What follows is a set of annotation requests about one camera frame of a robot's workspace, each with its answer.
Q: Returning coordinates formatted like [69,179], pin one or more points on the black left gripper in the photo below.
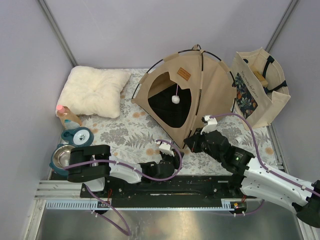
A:
[174,159]

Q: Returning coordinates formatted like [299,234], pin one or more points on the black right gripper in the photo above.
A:
[193,142]

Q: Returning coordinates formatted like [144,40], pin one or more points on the beige fabric pet tent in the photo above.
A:
[195,95]

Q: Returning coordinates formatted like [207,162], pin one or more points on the black tent pole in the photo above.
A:
[200,85]
[175,60]

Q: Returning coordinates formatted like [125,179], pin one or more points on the white fluffy cushion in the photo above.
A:
[91,91]

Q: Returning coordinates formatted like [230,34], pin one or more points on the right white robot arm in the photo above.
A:
[258,179]

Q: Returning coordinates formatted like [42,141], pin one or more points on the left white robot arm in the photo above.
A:
[92,165]

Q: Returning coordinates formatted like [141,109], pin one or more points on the teal double pet bowl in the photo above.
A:
[74,138]

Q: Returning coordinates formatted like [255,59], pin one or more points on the floral patterned table mat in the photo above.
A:
[132,135]

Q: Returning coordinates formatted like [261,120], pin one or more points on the cream floral tote bag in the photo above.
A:
[257,104]

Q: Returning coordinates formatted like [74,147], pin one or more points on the wooden block in bag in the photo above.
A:
[259,76]

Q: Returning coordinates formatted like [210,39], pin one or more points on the pink capped plastic bottle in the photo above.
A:
[65,114]

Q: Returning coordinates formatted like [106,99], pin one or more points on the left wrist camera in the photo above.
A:
[165,148]

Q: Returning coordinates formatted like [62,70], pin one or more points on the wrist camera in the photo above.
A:
[210,124]
[165,148]

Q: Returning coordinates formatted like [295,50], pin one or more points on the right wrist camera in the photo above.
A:
[210,124]

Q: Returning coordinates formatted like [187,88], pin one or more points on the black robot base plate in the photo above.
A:
[202,187]

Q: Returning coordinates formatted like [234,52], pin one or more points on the white slotted cable duct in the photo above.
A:
[154,203]

